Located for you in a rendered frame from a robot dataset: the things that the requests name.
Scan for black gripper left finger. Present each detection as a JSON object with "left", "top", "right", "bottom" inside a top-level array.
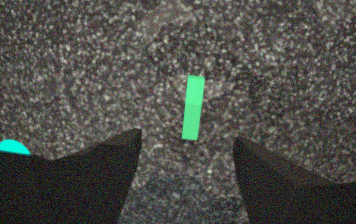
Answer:
[{"left": 0, "top": 128, "right": 142, "bottom": 224}]

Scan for green rectangular post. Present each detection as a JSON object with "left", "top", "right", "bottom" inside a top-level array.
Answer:
[{"left": 182, "top": 75, "right": 205, "bottom": 140}]

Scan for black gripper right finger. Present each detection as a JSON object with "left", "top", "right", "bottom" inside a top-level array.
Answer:
[{"left": 233, "top": 137, "right": 356, "bottom": 224}]

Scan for cyan circle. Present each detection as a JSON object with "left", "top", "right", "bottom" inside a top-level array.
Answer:
[{"left": 0, "top": 140, "right": 31, "bottom": 154}]

